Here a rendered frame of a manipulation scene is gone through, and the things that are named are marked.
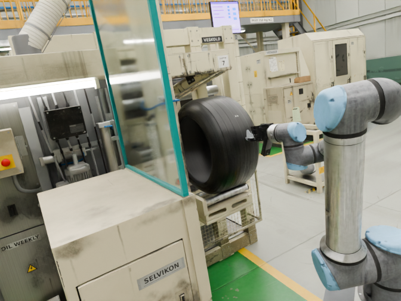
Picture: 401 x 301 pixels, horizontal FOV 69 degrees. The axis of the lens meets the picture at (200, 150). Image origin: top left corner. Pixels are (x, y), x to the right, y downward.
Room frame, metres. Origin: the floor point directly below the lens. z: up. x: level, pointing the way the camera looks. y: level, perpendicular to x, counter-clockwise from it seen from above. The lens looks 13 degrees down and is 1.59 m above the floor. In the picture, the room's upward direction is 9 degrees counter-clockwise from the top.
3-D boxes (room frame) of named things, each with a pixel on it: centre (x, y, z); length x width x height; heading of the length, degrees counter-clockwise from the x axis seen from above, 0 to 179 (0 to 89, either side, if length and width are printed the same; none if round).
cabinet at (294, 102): (6.18, -2.01, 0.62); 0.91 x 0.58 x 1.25; 117
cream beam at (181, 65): (2.12, 0.01, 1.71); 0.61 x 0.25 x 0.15; 120
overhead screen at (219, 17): (5.59, -0.80, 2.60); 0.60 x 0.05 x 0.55; 117
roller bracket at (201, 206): (1.71, 0.12, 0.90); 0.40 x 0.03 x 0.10; 30
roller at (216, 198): (1.68, -0.11, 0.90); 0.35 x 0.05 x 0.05; 120
